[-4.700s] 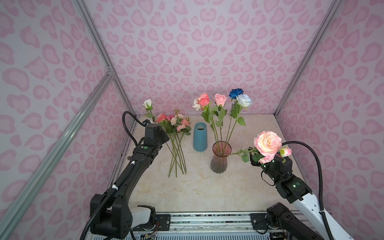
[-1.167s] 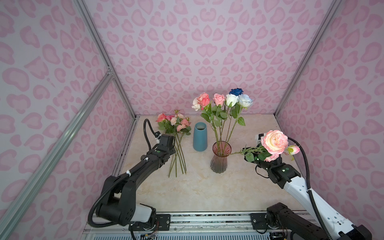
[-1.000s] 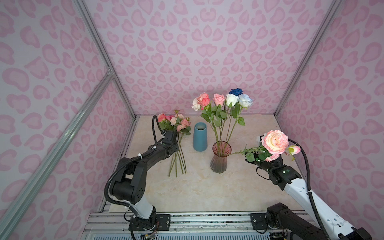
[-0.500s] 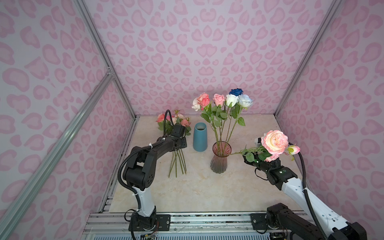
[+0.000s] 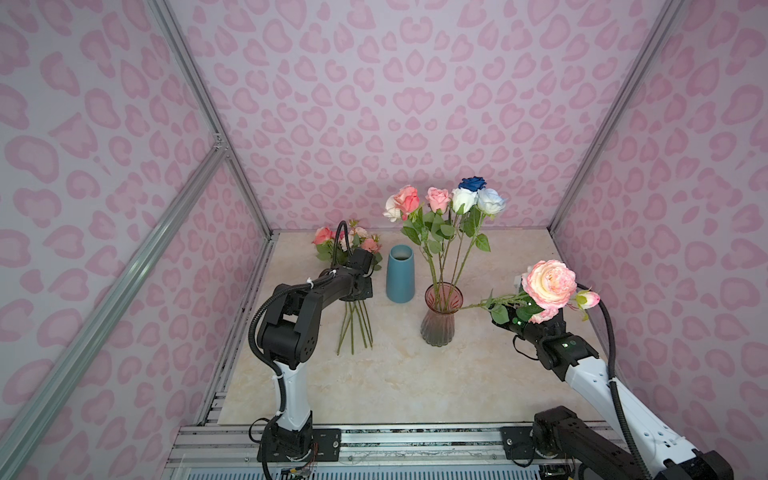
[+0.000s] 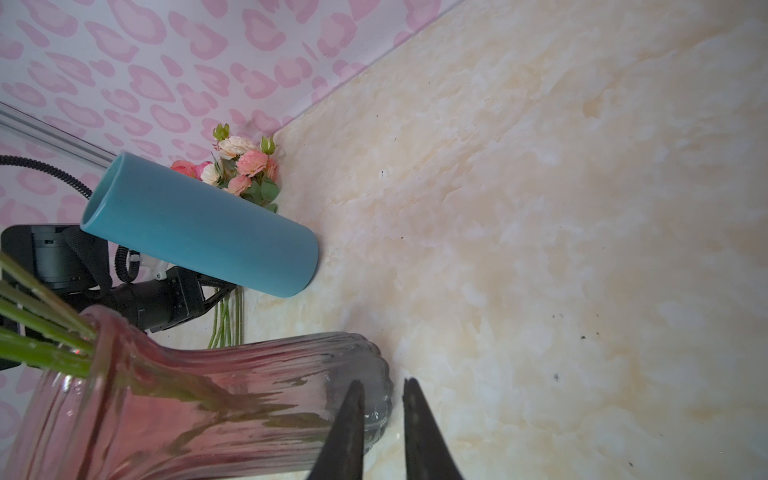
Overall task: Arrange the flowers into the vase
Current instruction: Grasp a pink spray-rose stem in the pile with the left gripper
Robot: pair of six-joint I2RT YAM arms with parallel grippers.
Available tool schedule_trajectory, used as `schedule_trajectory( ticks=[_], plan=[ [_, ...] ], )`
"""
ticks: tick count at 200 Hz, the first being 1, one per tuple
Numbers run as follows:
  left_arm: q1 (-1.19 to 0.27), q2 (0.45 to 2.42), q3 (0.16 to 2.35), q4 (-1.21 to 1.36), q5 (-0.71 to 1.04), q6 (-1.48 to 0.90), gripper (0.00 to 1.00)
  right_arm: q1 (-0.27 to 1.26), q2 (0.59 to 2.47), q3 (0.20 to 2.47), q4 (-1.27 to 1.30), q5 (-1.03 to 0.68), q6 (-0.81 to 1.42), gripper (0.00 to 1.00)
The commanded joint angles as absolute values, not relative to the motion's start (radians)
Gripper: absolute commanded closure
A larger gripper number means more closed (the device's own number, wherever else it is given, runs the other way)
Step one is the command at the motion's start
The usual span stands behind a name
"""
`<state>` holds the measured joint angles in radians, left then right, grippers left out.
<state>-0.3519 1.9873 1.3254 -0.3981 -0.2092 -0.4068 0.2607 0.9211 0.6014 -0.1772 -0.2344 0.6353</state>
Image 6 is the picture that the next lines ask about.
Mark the left corner aluminium post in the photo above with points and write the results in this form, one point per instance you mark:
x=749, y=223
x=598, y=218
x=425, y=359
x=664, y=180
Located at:
x=54, y=139

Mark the cream white rose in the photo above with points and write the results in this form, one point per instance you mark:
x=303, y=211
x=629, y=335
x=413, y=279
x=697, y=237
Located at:
x=24, y=289

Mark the pink glass vase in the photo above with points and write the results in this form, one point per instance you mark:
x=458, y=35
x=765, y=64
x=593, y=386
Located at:
x=146, y=411

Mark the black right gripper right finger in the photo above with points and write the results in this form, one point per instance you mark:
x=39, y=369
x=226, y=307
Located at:
x=426, y=453

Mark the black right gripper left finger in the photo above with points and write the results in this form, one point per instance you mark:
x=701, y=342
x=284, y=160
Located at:
x=342, y=454

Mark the pink cream spray roses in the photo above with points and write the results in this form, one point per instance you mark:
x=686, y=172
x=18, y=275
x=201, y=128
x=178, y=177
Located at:
x=248, y=171

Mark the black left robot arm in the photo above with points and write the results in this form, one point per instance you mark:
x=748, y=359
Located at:
x=76, y=266

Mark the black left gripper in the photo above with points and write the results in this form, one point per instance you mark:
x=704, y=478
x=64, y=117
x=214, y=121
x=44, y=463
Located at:
x=159, y=305

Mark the teal ceramic vase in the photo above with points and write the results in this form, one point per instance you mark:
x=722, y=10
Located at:
x=156, y=211

